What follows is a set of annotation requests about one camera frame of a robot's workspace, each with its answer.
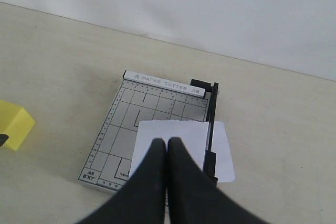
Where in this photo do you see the white paper sheet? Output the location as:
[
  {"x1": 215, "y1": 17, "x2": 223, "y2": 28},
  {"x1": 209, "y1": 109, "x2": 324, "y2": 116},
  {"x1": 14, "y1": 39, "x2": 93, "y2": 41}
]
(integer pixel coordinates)
[{"x1": 129, "y1": 119, "x2": 236, "y2": 184}]

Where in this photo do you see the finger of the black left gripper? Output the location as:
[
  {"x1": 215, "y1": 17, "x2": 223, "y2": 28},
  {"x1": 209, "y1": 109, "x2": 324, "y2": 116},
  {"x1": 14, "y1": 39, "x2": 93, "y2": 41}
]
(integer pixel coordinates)
[{"x1": 0, "y1": 134, "x2": 9, "y2": 146}]

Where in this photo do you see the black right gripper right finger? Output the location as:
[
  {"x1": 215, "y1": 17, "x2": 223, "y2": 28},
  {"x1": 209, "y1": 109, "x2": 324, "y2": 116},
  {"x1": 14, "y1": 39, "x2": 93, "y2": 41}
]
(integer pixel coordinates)
[{"x1": 167, "y1": 137, "x2": 266, "y2": 223}]

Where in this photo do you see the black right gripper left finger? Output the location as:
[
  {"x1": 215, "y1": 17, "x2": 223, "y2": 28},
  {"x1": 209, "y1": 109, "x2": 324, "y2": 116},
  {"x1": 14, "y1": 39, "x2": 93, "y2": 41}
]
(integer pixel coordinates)
[{"x1": 79, "y1": 138, "x2": 167, "y2": 223}]

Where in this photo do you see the black cutter blade arm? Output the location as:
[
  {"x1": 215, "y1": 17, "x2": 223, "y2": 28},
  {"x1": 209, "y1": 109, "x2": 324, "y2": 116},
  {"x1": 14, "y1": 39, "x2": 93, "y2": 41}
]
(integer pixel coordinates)
[{"x1": 191, "y1": 79, "x2": 218, "y2": 186}]

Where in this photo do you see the yellow cube block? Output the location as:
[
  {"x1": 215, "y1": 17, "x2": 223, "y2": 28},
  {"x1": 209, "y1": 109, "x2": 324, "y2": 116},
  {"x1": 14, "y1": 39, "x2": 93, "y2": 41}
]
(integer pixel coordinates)
[{"x1": 1, "y1": 100, "x2": 36, "y2": 151}]

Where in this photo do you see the grey paper cutter base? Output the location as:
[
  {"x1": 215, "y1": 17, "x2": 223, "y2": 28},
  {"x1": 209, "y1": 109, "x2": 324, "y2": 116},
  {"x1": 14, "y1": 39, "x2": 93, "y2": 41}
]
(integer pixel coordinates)
[{"x1": 78, "y1": 70, "x2": 211, "y2": 193}]

